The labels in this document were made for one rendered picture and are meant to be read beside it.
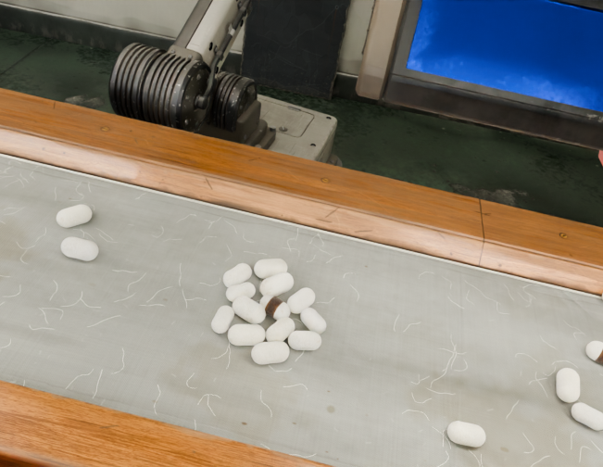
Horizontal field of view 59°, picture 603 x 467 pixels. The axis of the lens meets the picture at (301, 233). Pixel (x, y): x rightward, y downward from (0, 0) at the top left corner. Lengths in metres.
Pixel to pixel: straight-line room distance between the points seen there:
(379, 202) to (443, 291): 0.14
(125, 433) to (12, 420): 0.08
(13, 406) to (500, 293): 0.51
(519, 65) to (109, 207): 0.51
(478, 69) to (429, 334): 0.35
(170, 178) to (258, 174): 0.11
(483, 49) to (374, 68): 0.05
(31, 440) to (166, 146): 0.41
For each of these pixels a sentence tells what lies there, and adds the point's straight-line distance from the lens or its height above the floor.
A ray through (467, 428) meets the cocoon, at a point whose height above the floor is 0.76.
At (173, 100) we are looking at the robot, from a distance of 0.86.
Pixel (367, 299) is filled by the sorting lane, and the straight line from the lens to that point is 0.59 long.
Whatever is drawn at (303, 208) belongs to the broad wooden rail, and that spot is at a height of 0.76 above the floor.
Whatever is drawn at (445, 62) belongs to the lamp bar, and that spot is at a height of 1.07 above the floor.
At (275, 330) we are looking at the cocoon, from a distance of 0.52.
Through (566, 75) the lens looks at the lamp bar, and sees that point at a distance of 0.30.
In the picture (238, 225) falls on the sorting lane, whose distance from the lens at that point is 0.65.
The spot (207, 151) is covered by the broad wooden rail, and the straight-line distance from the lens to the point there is 0.73.
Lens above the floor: 1.16
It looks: 41 degrees down
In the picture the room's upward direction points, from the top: 11 degrees clockwise
